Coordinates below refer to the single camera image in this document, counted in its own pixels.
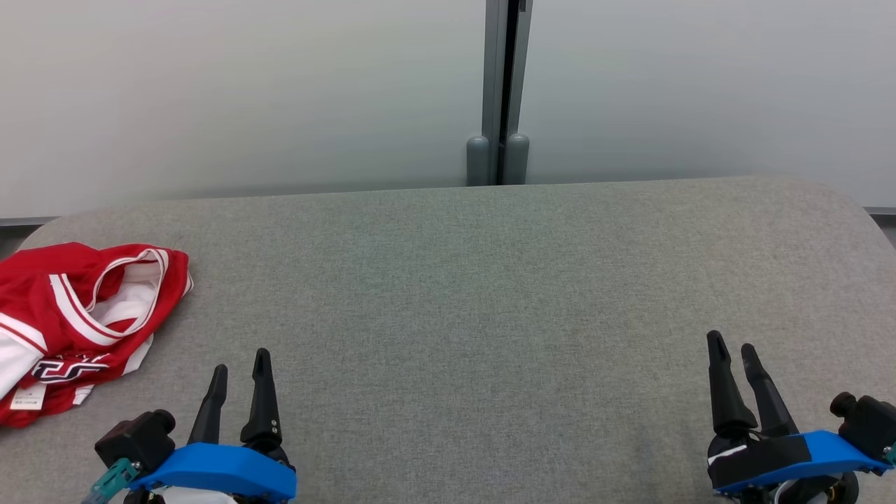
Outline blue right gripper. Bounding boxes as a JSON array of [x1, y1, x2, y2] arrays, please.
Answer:
[[706, 330, 893, 504]]

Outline grey partition post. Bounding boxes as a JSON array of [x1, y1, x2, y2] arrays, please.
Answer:
[[466, 0, 534, 186]]

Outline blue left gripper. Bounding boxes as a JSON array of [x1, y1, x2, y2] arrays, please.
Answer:
[[129, 348, 298, 504]]

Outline teal camera cable connector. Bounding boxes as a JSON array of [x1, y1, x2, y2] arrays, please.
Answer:
[[83, 458, 141, 504]]

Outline red basketball jersey white trim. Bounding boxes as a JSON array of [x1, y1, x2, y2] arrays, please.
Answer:
[[0, 242, 195, 429]]

